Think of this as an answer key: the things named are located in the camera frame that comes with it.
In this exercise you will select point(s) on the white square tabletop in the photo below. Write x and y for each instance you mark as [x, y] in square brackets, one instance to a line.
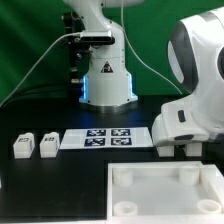
[159, 193]

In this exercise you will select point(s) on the white marker plate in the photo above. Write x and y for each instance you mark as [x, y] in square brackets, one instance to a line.
[138, 137]

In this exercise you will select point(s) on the mounted depth camera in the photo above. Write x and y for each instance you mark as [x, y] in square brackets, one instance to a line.
[97, 37]

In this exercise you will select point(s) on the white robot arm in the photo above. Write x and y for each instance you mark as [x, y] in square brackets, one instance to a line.
[195, 53]

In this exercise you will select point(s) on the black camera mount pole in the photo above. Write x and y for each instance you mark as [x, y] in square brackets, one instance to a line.
[76, 52]

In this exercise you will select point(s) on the white obstacle bracket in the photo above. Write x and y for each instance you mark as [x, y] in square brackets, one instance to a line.
[213, 182]

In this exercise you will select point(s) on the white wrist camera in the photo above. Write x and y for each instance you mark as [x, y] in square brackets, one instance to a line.
[176, 126]

